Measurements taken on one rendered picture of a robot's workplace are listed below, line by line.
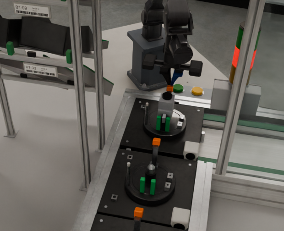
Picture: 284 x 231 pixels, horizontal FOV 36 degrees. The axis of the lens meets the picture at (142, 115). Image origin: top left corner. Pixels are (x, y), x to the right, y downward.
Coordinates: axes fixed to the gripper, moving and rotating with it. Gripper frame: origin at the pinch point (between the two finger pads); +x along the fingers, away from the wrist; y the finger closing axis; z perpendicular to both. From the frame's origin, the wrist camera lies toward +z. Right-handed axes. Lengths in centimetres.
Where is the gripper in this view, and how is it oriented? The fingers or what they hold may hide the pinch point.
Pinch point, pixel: (171, 78)
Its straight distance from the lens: 139.9
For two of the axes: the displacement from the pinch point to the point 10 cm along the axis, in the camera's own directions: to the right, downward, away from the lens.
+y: -9.8, -1.6, 1.3
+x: -0.3, 7.6, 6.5
